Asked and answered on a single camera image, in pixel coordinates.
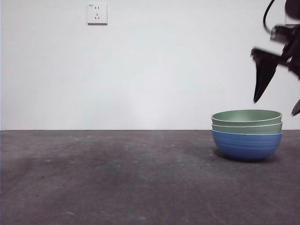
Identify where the green ribbed bowl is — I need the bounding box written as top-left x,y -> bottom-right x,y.
211,121 -> 283,135
211,109 -> 283,128

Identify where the blue ribbed bowl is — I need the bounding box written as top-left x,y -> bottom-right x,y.
211,129 -> 284,162

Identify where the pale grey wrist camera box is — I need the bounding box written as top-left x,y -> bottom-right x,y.
270,25 -> 296,44

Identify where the thin black cable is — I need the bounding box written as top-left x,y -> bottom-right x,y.
262,0 -> 275,33

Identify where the white wall socket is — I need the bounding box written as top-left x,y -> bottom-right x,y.
87,3 -> 108,25

